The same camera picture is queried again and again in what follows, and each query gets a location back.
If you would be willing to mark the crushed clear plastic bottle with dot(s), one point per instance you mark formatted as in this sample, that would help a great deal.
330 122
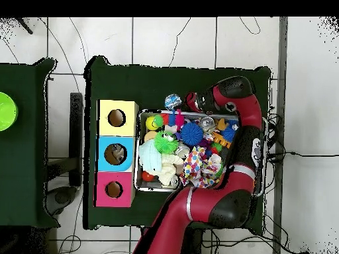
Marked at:
173 101

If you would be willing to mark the green spiky rubber ball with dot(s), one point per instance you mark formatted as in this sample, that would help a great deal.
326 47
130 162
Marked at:
166 143

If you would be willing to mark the colourful polka-dot cloth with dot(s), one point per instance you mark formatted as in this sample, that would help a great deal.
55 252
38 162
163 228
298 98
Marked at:
196 166

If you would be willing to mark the mint green cloth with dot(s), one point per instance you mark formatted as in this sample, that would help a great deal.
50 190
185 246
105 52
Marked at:
149 157

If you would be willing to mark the cream knit cloth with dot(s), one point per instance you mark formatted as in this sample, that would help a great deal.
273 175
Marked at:
168 169

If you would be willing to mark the wooden three-hole box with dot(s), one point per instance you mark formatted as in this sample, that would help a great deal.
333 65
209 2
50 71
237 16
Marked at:
127 127

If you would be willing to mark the shallow silver mesh bin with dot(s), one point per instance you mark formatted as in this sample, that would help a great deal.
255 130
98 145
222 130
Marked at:
144 186

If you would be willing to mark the dark green table cloth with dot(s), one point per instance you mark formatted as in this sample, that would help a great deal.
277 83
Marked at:
26 79
172 87

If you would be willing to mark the rainbow spiky caterpillar toy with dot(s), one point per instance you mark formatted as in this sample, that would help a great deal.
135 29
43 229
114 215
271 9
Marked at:
173 119

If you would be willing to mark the silver-top drink can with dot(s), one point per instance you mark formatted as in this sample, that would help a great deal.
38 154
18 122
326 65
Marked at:
207 123

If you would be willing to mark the blue spiky rubber ball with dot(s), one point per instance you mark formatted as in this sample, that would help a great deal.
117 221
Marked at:
192 133

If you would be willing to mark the yellow smiley ball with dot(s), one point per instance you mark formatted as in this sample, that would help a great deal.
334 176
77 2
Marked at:
151 123

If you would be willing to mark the round orange sponge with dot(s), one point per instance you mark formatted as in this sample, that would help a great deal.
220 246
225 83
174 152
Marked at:
149 135

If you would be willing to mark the red ball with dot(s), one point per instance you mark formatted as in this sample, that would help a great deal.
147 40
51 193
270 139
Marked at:
147 176

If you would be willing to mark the black upright panel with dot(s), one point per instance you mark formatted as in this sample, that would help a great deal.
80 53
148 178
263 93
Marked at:
76 132

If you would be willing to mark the dark slanted rod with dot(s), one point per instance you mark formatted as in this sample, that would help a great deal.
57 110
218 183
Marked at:
26 27

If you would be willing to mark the green plastic bowl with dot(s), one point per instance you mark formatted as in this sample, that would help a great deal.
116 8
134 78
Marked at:
8 111

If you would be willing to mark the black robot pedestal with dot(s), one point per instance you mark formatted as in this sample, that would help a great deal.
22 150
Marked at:
194 243

